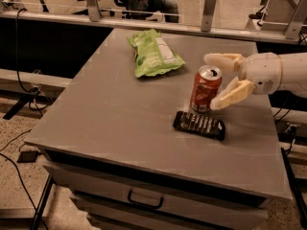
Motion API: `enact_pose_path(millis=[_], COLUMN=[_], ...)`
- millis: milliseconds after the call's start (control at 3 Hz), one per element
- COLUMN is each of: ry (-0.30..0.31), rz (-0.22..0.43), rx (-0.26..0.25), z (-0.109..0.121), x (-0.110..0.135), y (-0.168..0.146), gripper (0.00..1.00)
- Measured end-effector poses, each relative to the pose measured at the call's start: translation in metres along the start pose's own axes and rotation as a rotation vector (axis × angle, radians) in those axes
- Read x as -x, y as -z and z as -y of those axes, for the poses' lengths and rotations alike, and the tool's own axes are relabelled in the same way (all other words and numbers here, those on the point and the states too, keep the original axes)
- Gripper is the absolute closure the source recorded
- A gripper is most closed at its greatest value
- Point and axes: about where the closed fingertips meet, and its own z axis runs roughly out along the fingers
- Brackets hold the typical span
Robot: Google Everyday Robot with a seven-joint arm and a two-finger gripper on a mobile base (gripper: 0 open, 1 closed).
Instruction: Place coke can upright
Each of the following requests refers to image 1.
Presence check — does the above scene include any metal guard rail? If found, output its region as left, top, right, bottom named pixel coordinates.
left=1, top=0, right=306, bottom=44

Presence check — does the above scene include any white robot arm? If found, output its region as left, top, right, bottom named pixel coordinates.
left=203, top=53, right=307, bottom=110

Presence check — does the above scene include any black drawer handle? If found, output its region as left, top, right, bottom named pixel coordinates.
left=127, top=190, right=164, bottom=210

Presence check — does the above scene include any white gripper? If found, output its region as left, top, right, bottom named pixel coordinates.
left=203, top=53, right=282, bottom=110

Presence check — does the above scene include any red coke can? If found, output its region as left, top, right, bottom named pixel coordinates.
left=190, top=65, right=222, bottom=112

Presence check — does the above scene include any black floor cable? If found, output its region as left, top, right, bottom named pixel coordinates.
left=0, top=127, right=49, bottom=230

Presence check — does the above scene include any grey drawer cabinet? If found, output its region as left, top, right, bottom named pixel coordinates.
left=26, top=29, right=292, bottom=230

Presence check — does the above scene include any black hanging cable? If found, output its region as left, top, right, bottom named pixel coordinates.
left=13, top=7, right=52, bottom=112

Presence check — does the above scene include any black snack bar wrapper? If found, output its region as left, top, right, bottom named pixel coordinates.
left=173, top=111, right=225, bottom=141

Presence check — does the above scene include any green chip bag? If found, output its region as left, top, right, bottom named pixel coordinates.
left=128, top=29, right=185, bottom=78

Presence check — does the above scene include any black power adapter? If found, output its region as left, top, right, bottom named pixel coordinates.
left=17, top=151, right=38, bottom=163

